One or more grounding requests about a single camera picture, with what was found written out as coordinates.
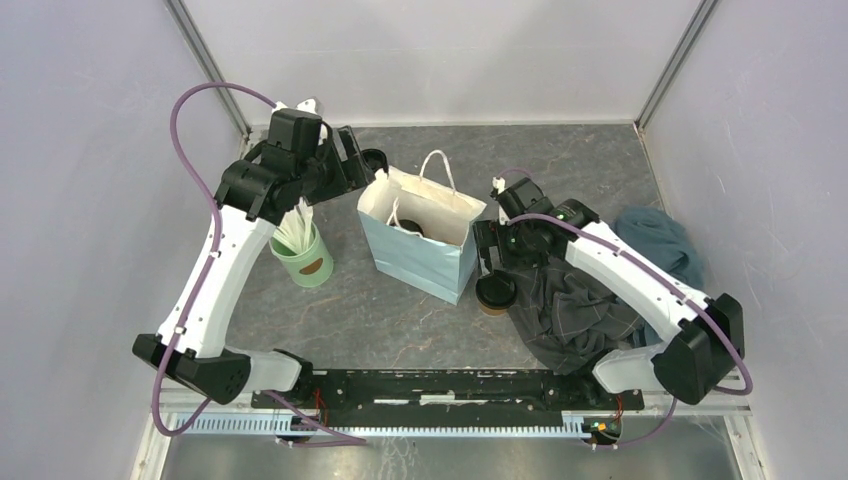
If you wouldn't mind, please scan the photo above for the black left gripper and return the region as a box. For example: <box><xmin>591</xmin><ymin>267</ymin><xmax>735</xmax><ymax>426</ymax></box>
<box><xmin>296</xmin><ymin>125</ymin><xmax>375</xmax><ymax>206</ymax></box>

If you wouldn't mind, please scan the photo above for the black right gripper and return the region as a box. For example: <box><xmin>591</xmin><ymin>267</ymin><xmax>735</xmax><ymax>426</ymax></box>
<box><xmin>474</xmin><ymin>216</ymin><xmax>550</xmax><ymax>276</ymax></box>

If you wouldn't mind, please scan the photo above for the black plastic cup lid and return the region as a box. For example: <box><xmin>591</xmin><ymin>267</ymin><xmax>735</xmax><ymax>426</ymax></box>
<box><xmin>475</xmin><ymin>270</ymin><xmax>518</xmax><ymax>308</ymax></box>

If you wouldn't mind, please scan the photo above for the brown paper coffee cup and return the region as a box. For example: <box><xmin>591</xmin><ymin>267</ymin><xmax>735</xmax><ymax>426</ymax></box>
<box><xmin>478</xmin><ymin>302</ymin><xmax>509</xmax><ymax>317</ymax></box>

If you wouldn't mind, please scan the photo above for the light blue paper bag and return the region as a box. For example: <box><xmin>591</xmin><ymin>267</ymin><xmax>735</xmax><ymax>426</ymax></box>
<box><xmin>357</xmin><ymin>150</ymin><xmax>486</xmax><ymax>305</ymax></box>

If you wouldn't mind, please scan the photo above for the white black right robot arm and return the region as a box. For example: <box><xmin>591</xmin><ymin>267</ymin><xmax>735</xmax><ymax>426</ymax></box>
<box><xmin>473</xmin><ymin>176</ymin><xmax>754</xmax><ymax>408</ymax></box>

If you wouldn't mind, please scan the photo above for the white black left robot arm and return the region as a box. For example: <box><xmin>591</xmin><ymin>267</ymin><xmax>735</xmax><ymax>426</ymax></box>
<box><xmin>132</xmin><ymin>108</ymin><xmax>389</xmax><ymax>408</ymax></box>

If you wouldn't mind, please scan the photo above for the stack of black lids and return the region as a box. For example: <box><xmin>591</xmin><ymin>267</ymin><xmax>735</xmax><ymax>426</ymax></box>
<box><xmin>361</xmin><ymin>148</ymin><xmax>389</xmax><ymax>174</ymax></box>

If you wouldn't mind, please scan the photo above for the white stir sticks bundle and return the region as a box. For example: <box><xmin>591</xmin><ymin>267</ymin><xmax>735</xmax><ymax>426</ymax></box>
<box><xmin>272</xmin><ymin>197</ymin><xmax>317</xmax><ymax>255</ymax></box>

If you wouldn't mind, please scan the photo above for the dark grey checked cloth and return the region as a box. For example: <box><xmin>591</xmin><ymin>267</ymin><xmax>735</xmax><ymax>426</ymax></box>
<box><xmin>508</xmin><ymin>260</ymin><xmax>646</xmax><ymax>375</ymax></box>

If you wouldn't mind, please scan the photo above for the green cup holder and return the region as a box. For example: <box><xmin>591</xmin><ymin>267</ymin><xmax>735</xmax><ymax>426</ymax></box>
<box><xmin>268</xmin><ymin>223</ymin><xmax>334</xmax><ymax>288</ymax></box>

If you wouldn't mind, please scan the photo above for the teal blue cloth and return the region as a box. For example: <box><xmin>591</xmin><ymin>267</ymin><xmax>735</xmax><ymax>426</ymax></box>
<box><xmin>612</xmin><ymin>206</ymin><xmax>706</xmax><ymax>349</ymax></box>

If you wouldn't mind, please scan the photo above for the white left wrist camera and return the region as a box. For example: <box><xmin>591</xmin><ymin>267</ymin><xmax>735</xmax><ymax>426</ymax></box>
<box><xmin>271</xmin><ymin>97</ymin><xmax>328</xmax><ymax>145</ymax></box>

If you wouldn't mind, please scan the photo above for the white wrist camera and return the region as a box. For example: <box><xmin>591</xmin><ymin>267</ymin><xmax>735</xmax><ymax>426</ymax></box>
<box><xmin>271</xmin><ymin>97</ymin><xmax>328</xmax><ymax>145</ymax></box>
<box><xmin>490</xmin><ymin>177</ymin><xmax>510</xmax><ymax>224</ymax></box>

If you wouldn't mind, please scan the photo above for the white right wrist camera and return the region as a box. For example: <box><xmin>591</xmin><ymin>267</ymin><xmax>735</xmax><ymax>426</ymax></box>
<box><xmin>490</xmin><ymin>177</ymin><xmax>510</xmax><ymax>224</ymax></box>

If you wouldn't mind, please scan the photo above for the white slotted cable duct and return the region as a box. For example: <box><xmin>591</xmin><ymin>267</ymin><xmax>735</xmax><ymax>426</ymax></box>
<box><xmin>185</xmin><ymin>412</ymin><xmax>590</xmax><ymax>440</ymax></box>

